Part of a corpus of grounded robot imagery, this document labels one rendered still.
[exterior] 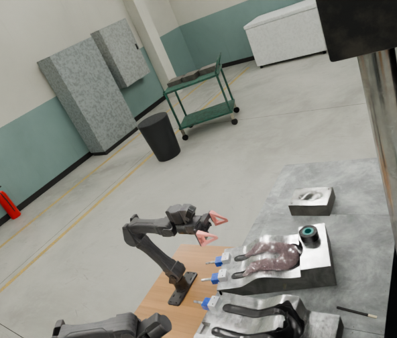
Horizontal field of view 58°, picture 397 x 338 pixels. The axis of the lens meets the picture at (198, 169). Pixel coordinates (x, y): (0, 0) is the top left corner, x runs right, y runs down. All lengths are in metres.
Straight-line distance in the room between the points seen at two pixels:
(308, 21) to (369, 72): 6.75
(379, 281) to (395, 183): 0.83
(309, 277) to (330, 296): 0.10
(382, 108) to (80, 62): 6.50
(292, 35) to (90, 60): 3.82
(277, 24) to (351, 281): 6.48
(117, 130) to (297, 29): 3.93
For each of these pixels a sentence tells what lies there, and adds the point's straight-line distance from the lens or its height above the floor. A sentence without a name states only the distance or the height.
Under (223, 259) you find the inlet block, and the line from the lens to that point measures 1.77.
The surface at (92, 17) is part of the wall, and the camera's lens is 8.13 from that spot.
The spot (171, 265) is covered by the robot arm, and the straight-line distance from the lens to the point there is 1.74.
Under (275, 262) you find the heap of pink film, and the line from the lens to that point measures 1.61.
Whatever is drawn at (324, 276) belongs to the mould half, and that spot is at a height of 0.86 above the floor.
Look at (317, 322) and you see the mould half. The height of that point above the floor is 0.86.
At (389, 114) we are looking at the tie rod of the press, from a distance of 0.74.
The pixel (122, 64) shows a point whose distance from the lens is 7.86.
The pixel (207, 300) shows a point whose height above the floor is 0.90.
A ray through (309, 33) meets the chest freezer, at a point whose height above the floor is 0.46.
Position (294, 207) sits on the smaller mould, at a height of 0.86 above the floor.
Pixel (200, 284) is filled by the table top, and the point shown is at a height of 0.80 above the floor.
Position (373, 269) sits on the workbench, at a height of 0.80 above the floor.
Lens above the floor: 2.00
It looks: 25 degrees down
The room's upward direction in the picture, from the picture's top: 25 degrees counter-clockwise
